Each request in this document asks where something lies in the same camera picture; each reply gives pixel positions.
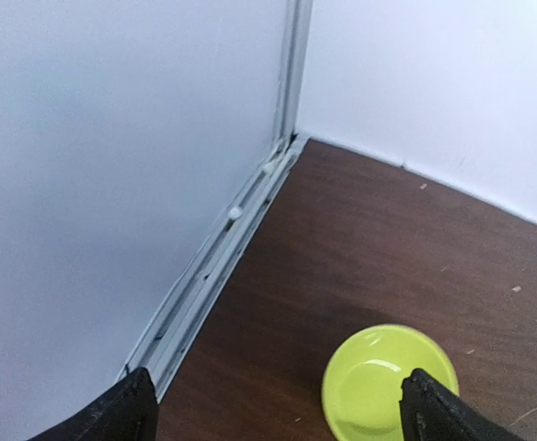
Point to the aluminium frame post back left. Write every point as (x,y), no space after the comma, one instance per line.
(293,52)

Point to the lime green bowl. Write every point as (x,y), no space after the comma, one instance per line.
(362,384)

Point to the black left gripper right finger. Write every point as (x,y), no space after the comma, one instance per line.
(429,411)

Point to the aluminium frame rail left side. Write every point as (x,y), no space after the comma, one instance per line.
(176,323)

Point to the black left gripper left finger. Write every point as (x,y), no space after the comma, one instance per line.
(126,411)

